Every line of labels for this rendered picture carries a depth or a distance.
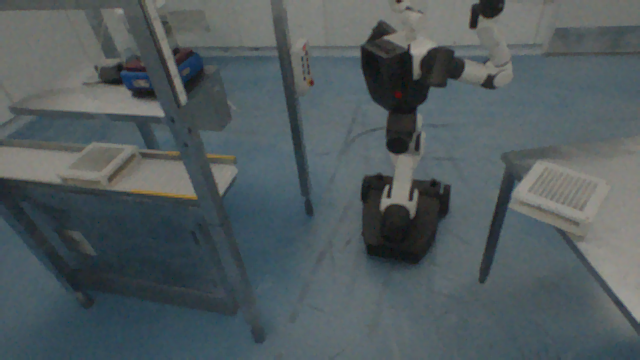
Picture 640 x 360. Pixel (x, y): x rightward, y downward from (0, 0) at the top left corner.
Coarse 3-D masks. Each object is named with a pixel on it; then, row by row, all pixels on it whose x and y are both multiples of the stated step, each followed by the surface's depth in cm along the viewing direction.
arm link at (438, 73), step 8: (432, 56) 160; (440, 56) 157; (448, 56) 157; (432, 64) 159; (440, 64) 158; (448, 64) 158; (456, 64) 159; (464, 64) 161; (432, 72) 159; (440, 72) 158; (448, 72) 160; (456, 72) 161; (440, 80) 159
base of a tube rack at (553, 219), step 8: (520, 200) 142; (520, 208) 140; (528, 208) 139; (536, 208) 138; (600, 208) 136; (536, 216) 137; (544, 216) 135; (552, 216) 135; (560, 216) 134; (552, 224) 135; (560, 224) 133; (568, 224) 131; (576, 224) 131; (576, 232) 130; (584, 232) 128
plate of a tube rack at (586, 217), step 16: (528, 176) 145; (544, 176) 144; (576, 176) 142; (592, 176) 142; (528, 192) 138; (560, 192) 137; (608, 192) 135; (544, 208) 134; (560, 208) 131; (592, 208) 130
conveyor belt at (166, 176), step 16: (0, 160) 196; (16, 160) 194; (32, 160) 193; (48, 160) 191; (64, 160) 190; (144, 160) 183; (160, 160) 182; (16, 176) 183; (32, 176) 182; (48, 176) 181; (128, 176) 174; (144, 176) 173; (160, 176) 172; (176, 176) 171; (224, 176) 167; (176, 192) 162; (192, 192) 161
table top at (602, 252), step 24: (576, 144) 168; (600, 144) 167; (624, 144) 165; (528, 168) 159; (576, 168) 157; (600, 168) 155; (624, 168) 154; (624, 192) 144; (600, 216) 136; (624, 216) 135; (576, 240) 129; (600, 240) 128; (624, 240) 128; (600, 264) 121; (624, 264) 121; (624, 288) 115; (624, 312) 111
